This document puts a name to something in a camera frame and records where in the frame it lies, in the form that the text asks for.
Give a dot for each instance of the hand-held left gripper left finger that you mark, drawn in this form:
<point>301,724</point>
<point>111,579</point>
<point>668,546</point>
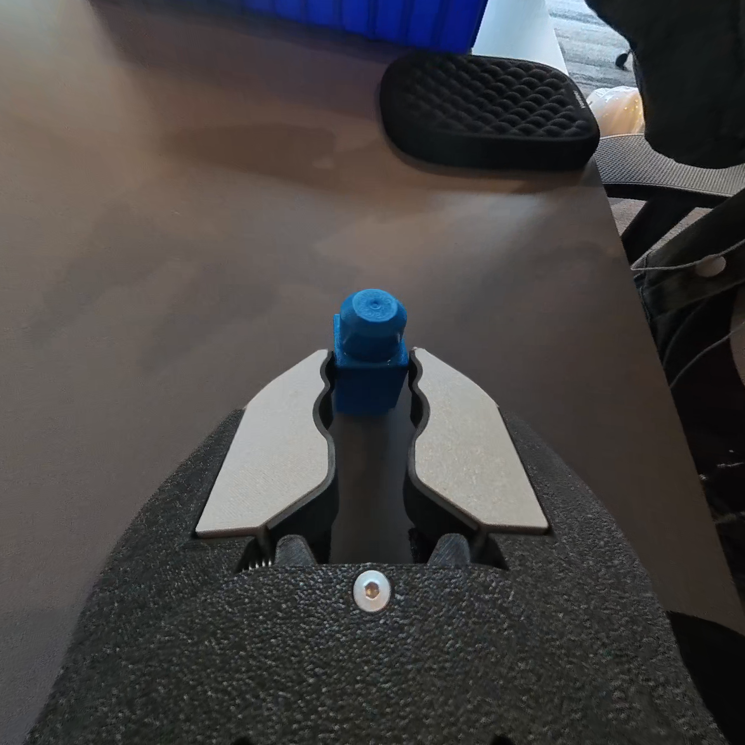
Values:
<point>274,466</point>

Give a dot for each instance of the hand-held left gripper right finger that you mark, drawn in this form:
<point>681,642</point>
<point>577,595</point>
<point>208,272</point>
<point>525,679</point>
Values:
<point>477,466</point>

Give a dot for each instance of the blue building block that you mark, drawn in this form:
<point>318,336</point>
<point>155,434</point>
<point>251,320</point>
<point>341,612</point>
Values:
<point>370,349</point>

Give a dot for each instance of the blue plastic bin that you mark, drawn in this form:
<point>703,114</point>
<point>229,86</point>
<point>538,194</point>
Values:
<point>373,18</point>

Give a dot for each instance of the black office chair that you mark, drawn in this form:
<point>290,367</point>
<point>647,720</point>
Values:
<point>675,181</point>

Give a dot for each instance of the black textured wrist rest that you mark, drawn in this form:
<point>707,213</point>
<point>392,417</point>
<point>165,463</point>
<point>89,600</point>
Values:
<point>489,111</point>

